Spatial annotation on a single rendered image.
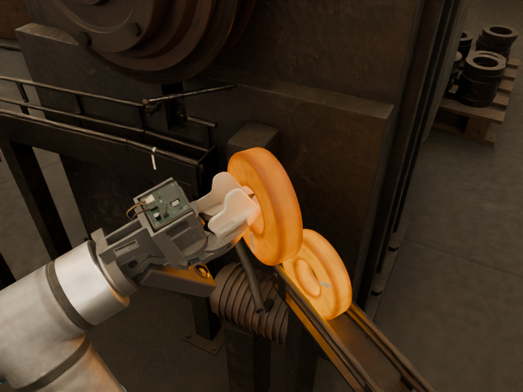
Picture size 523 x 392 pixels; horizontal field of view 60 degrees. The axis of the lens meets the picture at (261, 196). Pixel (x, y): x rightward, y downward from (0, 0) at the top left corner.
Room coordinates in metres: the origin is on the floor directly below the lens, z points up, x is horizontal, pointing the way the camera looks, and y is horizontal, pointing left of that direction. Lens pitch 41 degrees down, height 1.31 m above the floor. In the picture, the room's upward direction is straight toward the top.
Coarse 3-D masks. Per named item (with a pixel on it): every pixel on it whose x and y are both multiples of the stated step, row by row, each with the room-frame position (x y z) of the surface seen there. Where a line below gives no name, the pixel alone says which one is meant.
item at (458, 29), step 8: (464, 0) 1.47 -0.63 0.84; (464, 8) 1.57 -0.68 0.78; (464, 16) 1.69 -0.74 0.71; (456, 24) 1.46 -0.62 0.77; (464, 24) 1.83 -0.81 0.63; (456, 32) 1.52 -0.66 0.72; (456, 40) 1.65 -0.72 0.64; (448, 48) 1.46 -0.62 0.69; (456, 48) 1.78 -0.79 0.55; (448, 56) 1.48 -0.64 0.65; (448, 64) 1.59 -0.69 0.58; (448, 72) 1.73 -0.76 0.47; (440, 80) 1.49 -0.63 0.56; (448, 80) 1.89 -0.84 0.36; (440, 88) 1.51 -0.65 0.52; (440, 96) 1.63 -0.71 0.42; (432, 112) 1.52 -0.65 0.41; (432, 120) 1.56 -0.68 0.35; (424, 136) 1.53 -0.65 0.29
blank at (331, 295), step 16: (304, 240) 0.50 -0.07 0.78; (320, 240) 0.50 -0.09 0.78; (304, 256) 0.49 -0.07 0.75; (320, 256) 0.47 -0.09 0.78; (336, 256) 0.47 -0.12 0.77; (288, 272) 0.52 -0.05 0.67; (304, 272) 0.51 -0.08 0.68; (320, 272) 0.46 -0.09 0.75; (336, 272) 0.45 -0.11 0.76; (304, 288) 0.49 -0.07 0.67; (320, 288) 0.46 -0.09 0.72; (336, 288) 0.43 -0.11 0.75; (320, 304) 0.45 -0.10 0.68; (336, 304) 0.42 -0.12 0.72
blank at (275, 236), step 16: (240, 160) 0.46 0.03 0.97; (256, 160) 0.44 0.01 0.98; (272, 160) 0.44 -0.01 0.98; (240, 176) 0.46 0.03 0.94; (256, 176) 0.42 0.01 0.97; (272, 176) 0.42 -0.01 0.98; (256, 192) 0.42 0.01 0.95; (272, 192) 0.40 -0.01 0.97; (288, 192) 0.40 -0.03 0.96; (272, 208) 0.39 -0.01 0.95; (288, 208) 0.39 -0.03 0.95; (256, 224) 0.44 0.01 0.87; (272, 224) 0.39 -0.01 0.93; (288, 224) 0.38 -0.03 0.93; (256, 240) 0.42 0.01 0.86; (272, 240) 0.38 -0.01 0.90; (288, 240) 0.37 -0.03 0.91; (256, 256) 0.42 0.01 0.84; (272, 256) 0.38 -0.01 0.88; (288, 256) 0.38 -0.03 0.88
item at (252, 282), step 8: (240, 240) 0.68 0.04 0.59; (240, 248) 0.66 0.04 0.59; (240, 256) 0.64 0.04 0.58; (248, 264) 0.62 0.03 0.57; (248, 272) 0.61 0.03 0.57; (248, 280) 0.59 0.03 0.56; (256, 280) 0.59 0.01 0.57; (256, 288) 0.57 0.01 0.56; (256, 296) 0.55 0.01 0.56; (256, 304) 0.54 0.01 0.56; (264, 304) 0.54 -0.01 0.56; (272, 304) 0.55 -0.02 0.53; (256, 312) 0.52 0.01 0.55; (264, 312) 0.52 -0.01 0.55
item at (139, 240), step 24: (144, 192) 0.41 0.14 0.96; (168, 192) 0.40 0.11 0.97; (144, 216) 0.37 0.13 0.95; (168, 216) 0.37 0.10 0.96; (192, 216) 0.36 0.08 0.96; (96, 240) 0.35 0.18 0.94; (120, 240) 0.34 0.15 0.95; (144, 240) 0.35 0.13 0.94; (168, 240) 0.35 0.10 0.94; (192, 240) 0.37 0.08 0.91; (120, 264) 0.34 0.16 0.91; (144, 264) 0.35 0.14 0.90; (168, 264) 0.36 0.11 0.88; (192, 264) 0.36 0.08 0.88; (120, 288) 0.32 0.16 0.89
